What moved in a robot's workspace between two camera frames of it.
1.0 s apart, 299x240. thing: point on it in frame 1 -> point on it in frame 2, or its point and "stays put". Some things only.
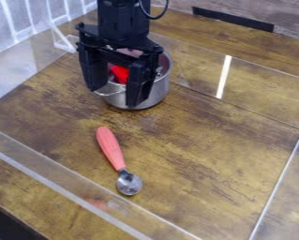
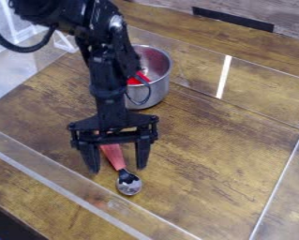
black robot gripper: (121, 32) -> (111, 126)
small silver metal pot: (113, 93) stays put
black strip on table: (234, 19) stays put
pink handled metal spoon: (128, 182) stays put
